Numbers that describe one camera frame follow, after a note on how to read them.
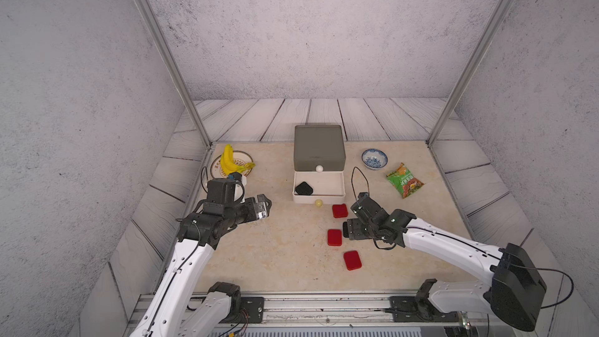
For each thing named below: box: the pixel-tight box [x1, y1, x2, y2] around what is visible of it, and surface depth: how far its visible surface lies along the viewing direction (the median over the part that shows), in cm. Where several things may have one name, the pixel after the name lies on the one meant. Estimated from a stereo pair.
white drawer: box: [292, 170, 346, 208], surface depth 93 cm
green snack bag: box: [386, 162, 425, 199], surface depth 103 cm
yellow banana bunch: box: [219, 143, 256, 175], surface depth 107 cm
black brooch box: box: [294, 181, 314, 196], surface depth 95 cm
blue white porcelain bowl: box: [361, 148, 389, 171], surface depth 113 cm
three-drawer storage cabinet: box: [292, 124, 347, 205], surface depth 93 cm
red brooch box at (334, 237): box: [327, 228, 343, 247], surface depth 90 cm
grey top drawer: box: [293, 124, 347, 174], surface depth 91 cm
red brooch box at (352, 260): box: [343, 250, 362, 271], surface depth 84 cm
